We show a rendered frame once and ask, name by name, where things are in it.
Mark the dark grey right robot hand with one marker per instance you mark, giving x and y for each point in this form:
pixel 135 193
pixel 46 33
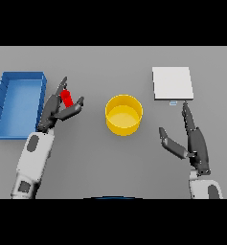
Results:
pixel 197 144

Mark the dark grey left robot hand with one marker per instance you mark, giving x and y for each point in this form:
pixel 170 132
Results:
pixel 53 109

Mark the red beaker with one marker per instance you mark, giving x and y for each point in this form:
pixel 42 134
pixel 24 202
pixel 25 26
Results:
pixel 66 97

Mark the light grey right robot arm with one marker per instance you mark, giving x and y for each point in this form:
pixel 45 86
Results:
pixel 203 189

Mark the pale square measuring scale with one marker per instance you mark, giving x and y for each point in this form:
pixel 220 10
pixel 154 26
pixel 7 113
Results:
pixel 172 83

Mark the yellow bowl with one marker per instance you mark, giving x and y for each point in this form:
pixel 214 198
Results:
pixel 124 116

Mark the blue tray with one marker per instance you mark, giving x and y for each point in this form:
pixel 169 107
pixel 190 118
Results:
pixel 18 105

